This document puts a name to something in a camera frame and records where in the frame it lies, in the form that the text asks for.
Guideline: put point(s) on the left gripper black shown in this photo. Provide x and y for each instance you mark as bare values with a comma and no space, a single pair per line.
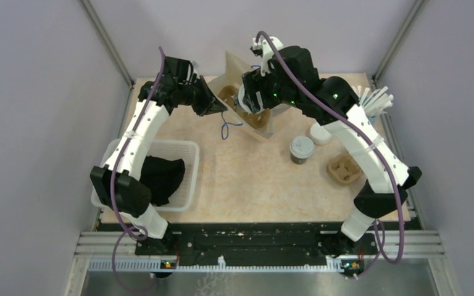
208,97

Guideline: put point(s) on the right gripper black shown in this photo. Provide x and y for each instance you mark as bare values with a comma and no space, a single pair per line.
254,83

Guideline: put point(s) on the paper bag blue checkered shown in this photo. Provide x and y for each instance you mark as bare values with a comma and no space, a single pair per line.
234,68

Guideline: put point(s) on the brown pulp carrier top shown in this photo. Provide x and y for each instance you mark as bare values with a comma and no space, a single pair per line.
257,121

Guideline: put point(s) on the white cup lid stack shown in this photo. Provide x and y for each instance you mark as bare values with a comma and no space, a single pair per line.
319,135

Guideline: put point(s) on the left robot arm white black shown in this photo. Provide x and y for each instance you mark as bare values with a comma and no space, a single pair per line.
155,104

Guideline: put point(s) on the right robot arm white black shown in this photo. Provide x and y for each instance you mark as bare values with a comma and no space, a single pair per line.
290,78

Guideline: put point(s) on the black cloth in basket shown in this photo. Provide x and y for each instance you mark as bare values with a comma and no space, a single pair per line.
163,177

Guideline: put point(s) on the white plastic basket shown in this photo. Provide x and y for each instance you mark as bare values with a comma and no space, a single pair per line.
192,179

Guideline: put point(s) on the brown pulp cup carrier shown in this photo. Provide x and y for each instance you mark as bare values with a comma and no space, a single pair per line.
343,169

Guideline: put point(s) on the blue straw holder cup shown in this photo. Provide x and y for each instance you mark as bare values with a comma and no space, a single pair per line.
373,119

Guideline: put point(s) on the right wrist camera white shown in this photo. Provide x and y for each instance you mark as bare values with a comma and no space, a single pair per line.
264,50

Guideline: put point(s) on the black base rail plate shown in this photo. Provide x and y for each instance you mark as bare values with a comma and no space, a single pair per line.
257,244

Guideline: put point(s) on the white slotted cable duct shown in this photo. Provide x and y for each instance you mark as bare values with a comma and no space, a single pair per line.
168,264

